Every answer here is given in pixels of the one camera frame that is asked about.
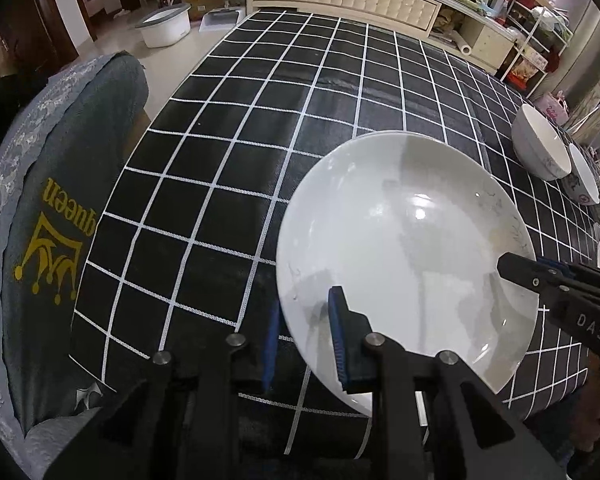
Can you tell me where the large white plate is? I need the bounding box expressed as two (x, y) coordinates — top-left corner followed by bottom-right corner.
(275, 131), (540, 417)

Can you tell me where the white wire rack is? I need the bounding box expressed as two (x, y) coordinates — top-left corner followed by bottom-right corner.
(499, 0), (574, 98)

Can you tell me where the grey dustpan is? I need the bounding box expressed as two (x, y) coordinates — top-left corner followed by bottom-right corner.
(201, 6), (244, 32)

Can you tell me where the white bowl with dark pattern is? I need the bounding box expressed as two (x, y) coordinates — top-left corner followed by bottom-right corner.
(561, 143), (600, 206)

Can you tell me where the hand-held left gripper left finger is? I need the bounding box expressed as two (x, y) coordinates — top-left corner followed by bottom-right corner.
(45, 304), (282, 480)

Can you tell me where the white plastic tub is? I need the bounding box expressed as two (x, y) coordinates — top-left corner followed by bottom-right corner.
(134, 2), (192, 49)

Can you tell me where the pink bag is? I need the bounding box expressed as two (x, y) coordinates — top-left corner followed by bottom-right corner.
(534, 91), (572, 127)

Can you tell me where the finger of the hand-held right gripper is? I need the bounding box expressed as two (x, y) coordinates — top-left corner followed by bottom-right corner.
(538, 257), (600, 293)
(497, 253), (600, 312)

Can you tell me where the grey chair cover crown print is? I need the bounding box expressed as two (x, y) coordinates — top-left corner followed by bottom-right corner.
(0, 51), (149, 480)

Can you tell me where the black white checked tablecloth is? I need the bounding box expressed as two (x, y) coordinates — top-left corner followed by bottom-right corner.
(69, 9), (600, 461)

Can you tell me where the plain white bowl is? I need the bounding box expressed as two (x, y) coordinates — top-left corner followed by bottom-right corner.
(510, 103), (573, 182)

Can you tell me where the white paper roll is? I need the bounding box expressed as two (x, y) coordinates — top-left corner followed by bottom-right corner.
(448, 30), (473, 56)

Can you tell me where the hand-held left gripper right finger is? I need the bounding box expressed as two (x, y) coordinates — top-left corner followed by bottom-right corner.
(328, 285), (567, 480)

